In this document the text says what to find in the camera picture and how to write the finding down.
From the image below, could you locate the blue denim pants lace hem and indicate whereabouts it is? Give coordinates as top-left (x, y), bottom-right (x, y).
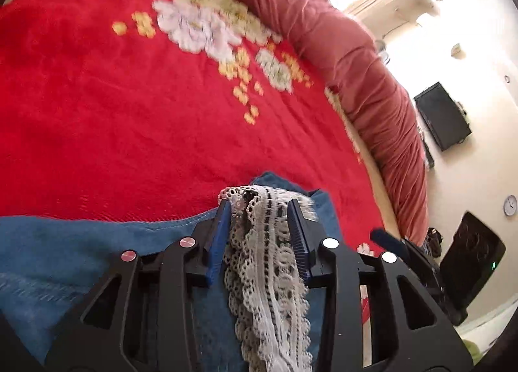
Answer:
top-left (1, 173), bottom-right (342, 371)

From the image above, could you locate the green fleece sleeve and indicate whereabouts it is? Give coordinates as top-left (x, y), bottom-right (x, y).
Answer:
top-left (463, 340), bottom-right (484, 365)

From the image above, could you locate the black flat screen monitor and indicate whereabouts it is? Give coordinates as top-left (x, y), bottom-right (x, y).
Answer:
top-left (413, 82), bottom-right (471, 151)

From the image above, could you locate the rolled dusty red duvet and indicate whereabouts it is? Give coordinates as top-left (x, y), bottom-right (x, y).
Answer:
top-left (237, 0), bottom-right (428, 245)

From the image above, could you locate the red floral blanket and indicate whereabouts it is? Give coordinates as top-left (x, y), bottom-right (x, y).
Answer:
top-left (1, 0), bottom-right (383, 250)

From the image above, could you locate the round wall clock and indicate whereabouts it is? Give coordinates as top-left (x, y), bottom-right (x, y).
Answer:
top-left (503, 195), bottom-right (518, 217)

